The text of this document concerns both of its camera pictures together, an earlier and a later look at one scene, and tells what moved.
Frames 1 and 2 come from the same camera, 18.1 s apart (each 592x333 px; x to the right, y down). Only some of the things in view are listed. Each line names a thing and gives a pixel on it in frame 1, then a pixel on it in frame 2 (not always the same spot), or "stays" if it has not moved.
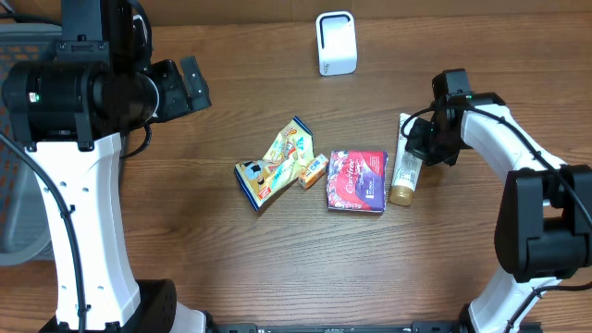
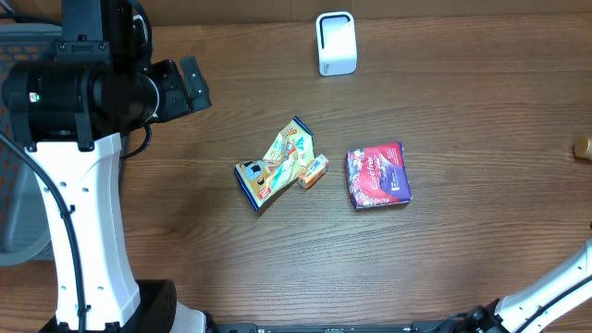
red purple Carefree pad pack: x=357 y=180 -> x=377 y=176
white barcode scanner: x=337 y=47 stays
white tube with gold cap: x=408 y=168 -> x=584 y=147
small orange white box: x=314 y=171 stays
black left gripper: x=180 y=100 stays
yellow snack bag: x=264 y=179 stays
